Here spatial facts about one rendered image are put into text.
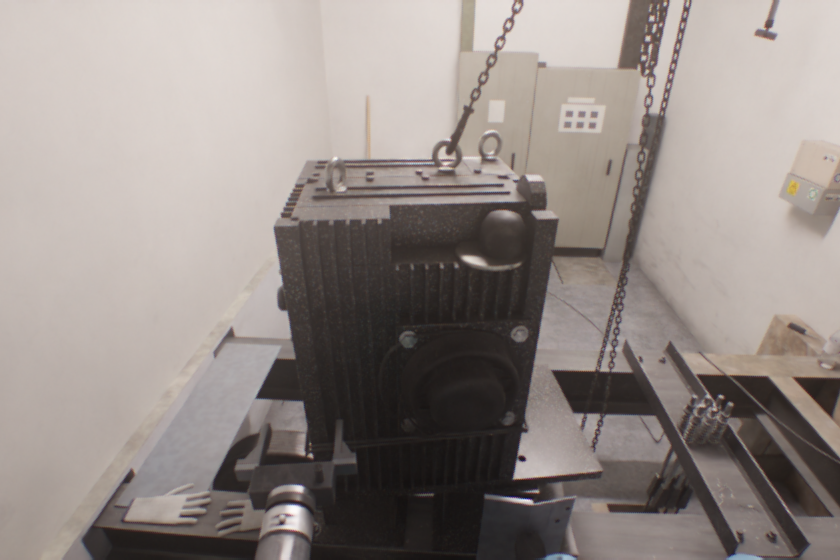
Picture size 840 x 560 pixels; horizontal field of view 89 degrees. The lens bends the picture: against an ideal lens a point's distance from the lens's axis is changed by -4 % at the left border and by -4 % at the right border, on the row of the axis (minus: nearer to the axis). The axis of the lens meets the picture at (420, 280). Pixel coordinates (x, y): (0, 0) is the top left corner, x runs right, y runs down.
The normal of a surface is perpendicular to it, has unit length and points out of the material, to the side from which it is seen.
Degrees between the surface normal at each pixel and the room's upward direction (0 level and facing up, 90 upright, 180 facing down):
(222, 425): 0
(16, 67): 90
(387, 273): 90
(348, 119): 90
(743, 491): 0
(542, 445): 0
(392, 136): 90
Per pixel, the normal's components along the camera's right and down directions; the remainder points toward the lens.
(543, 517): 0.18, 0.49
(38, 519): 1.00, 0.04
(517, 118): -0.05, 0.49
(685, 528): 0.00, -0.87
